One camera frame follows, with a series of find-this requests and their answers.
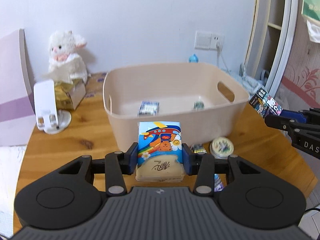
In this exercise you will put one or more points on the long cartoon snoopy box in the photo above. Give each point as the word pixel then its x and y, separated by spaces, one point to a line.
pixel 207 181

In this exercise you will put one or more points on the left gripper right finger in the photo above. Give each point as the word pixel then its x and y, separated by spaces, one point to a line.
pixel 188 162

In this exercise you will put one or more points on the small hello kitty box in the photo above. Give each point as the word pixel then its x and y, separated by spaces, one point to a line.
pixel 265 104

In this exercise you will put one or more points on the gold tissue box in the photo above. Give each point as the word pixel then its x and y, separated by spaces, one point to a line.
pixel 69 95

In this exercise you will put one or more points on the pink headboard panel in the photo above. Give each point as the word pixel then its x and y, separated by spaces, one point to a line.
pixel 17 105

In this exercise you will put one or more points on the cartoon bear tissue pack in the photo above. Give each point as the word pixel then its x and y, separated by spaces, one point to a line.
pixel 160 152

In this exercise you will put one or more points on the white wall switch socket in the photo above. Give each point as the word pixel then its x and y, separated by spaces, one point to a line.
pixel 208 41

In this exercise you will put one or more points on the white phone stand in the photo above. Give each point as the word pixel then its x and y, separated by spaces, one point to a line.
pixel 48 118

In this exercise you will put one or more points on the light blue blanket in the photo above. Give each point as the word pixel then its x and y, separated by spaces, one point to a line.
pixel 250 84

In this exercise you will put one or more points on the beige plastic storage bin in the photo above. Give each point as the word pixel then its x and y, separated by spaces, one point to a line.
pixel 176 86

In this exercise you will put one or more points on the white plush lamb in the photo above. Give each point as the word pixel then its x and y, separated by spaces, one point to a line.
pixel 65 64

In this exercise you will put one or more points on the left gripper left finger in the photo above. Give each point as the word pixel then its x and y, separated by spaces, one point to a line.
pixel 118 164

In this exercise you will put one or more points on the white wooden shelf frame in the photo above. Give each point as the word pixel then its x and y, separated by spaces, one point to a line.
pixel 271 40

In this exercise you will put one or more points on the round green tin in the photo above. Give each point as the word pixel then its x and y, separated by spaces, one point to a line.
pixel 221 148

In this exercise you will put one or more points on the white rectangular box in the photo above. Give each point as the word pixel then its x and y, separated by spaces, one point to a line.
pixel 149 108

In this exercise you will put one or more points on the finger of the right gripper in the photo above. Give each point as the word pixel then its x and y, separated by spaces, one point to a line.
pixel 290 125
pixel 310 116

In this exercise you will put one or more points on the green tissue pack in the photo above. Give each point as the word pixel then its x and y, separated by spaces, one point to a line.
pixel 311 0

